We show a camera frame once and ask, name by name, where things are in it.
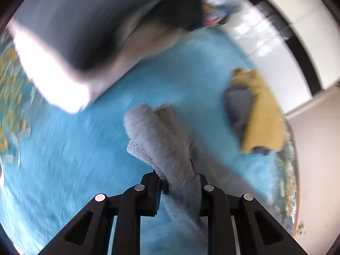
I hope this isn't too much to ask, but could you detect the grey sweatshirt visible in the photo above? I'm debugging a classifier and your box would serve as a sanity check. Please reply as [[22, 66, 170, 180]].
[[123, 103, 274, 255]]

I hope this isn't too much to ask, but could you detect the hanging green plant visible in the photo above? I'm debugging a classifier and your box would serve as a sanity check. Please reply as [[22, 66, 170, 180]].
[[296, 222, 307, 235]]

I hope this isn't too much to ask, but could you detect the yellow knitted sweater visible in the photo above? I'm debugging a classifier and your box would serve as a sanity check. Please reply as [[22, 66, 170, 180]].
[[231, 68, 286, 154]]

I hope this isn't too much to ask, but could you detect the folded pink beige garment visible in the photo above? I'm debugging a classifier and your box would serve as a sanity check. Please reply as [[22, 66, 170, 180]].
[[8, 20, 185, 114]]

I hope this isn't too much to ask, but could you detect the white black wardrobe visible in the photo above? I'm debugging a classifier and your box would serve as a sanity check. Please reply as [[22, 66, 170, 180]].
[[223, 0, 339, 113]]

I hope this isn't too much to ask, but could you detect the folded dark grey garment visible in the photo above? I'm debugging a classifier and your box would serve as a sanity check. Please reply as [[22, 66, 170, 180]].
[[12, 0, 203, 66]]

